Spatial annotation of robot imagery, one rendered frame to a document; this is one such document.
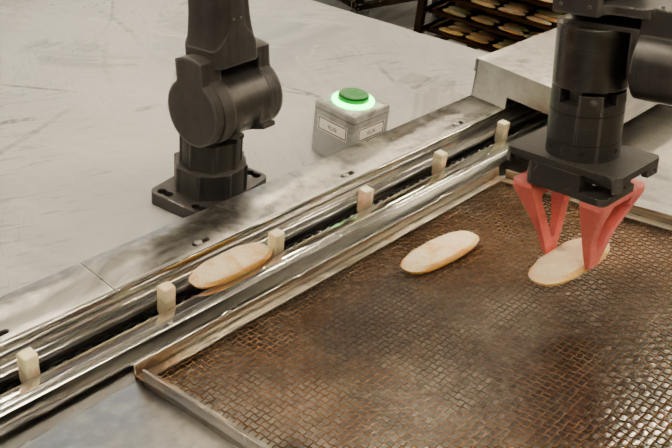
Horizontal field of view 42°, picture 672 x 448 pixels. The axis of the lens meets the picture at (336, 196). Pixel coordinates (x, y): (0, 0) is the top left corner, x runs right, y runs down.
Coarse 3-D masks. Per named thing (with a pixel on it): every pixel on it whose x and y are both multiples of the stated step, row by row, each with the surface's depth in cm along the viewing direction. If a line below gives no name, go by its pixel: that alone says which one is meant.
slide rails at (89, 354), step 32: (480, 128) 120; (416, 160) 110; (352, 192) 102; (288, 224) 95; (288, 256) 90; (224, 288) 84; (96, 320) 79; (160, 320) 79; (96, 352) 75; (32, 384) 71
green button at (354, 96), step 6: (342, 90) 112; (348, 90) 113; (354, 90) 113; (360, 90) 113; (342, 96) 111; (348, 96) 111; (354, 96) 111; (360, 96) 111; (366, 96) 112; (348, 102) 110; (354, 102) 110; (360, 102) 111; (366, 102) 111
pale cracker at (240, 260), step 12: (228, 252) 88; (240, 252) 88; (252, 252) 88; (264, 252) 89; (204, 264) 86; (216, 264) 86; (228, 264) 86; (240, 264) 86; (252, 264) 87; (192, 276) 84; (204, 276) 84; (216, 276) 84; (228, 276) 85; (240, 276) 86; (204, 288) 84
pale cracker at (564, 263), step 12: (576, 240) 76; (552, 252) 74; (564, 252) 74; (576, 252) 74; (540, 264) 72; (552, 264) 72; (564, 264) 72; (576, 264) 72; (540, 276) 71; (552, 276) 71; (564, 276) 71; (576, 276) 72
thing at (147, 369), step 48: (480, 192) 96; (384, 240) 86; (624, 240) 85; (288, 288) 78; (384, 288) 79; (432, 288) 78; (480, 288) 78; (528, 288) 78; (624, 288) 77; (192, 336) 71; (240, 336) 72; (336, 336) 72; (480, 336) 71; (528, 336) 71; (576, 336) 71; (624, 336) 70; (144, 384) 67; (192, 384) 67; (288, 384) 66; (384, 384) 66; (480, 384) 65; (528, 384) 65; (240, 432) 59; (384, 432) 61; (432, 432) 61
